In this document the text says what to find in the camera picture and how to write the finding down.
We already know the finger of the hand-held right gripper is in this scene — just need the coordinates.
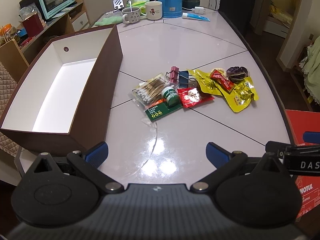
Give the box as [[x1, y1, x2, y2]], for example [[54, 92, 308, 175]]
[[303, 131, 320, 143], [265, 141, 320, 158]]

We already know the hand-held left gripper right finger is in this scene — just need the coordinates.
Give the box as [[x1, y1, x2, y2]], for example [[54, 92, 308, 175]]
[[190, 142, 292, 193]]

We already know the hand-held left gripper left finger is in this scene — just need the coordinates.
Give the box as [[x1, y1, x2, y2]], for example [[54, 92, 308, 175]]
[[25, 141, 124, 193]]

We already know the yellow snack packet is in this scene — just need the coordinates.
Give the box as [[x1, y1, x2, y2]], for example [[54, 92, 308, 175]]
[[219, 76, 260, 113], [187, 68, 227, 97]]

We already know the square red packet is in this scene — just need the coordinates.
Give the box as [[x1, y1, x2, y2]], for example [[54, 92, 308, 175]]
[[177, 87, 215, 109]]

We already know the green balm jar blister card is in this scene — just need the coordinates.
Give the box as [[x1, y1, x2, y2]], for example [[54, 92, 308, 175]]
[[145, 85, 184, 123]]

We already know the small red snack packet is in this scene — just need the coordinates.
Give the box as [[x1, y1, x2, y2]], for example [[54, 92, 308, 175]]
[[209, 69, 235, 92]]

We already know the brown cardboard box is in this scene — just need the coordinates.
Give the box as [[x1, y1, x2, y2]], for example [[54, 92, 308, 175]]
[[0, 24, 124, 156]]

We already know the purple scrunchie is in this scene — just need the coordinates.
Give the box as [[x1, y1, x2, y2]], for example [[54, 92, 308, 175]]
[[226, 66, 250, 84]]

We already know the blue binder clip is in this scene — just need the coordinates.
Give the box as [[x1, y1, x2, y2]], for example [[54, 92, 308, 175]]
[[178, 70, 198, 89]]

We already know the cotton swab pack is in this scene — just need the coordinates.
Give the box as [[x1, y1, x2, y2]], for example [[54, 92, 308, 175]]
[[129, 72, 173, 110]]

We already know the beige braided hair tie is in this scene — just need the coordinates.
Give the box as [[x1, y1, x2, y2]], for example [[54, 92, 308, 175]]
[[210, 67, 229, 77]]

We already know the pink binder clip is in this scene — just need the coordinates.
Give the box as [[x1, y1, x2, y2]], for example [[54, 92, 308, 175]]
[[164, 66, 180, 83]]

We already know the red cardboard box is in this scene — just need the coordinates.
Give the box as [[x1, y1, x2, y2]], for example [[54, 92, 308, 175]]
[[285, 109, 320, 221]]

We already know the pale green cloth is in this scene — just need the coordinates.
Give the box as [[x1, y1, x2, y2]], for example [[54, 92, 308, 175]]
[[301, 37, 320, 93]]

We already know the beige quilted chair cover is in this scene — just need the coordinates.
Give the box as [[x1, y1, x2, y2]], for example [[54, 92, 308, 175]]
[[0, 61, 27, 155]]

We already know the green folded towel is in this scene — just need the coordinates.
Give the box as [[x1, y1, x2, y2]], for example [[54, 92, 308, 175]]
[[94, 16, 123, 27]]

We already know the wooden sideboard cabinet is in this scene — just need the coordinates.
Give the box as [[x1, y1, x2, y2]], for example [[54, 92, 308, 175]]
[[19, 0, 91, 64]]

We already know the blue and white tube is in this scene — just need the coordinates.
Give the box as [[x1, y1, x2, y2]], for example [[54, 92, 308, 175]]
[[182, 12, 211, 22]]

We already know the white mug with dark figures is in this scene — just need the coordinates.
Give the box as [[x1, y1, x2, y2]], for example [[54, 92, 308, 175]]
[[122, 7, 141, 24]]

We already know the dark red box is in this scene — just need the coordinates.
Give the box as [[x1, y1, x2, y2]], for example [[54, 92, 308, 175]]
[[22, 12, 43, 34]]

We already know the blue and white leaflet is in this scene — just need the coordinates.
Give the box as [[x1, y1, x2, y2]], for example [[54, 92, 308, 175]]
[[51, 5, 78, 18]]

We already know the black cabinet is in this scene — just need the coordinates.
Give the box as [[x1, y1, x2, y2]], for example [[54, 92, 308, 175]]
[[219, 0, 260, 40]]

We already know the orange-lidded glass jar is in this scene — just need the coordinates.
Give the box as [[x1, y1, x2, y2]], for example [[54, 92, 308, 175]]
[[0, 24, 20, 43]]

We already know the white mug with bear print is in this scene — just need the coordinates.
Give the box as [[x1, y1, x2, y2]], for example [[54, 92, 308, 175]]
[[139, 1, 163, 20]]

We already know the clear plastic bag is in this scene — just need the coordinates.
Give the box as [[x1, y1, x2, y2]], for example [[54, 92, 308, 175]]
[[19, 4, 38, 22]]

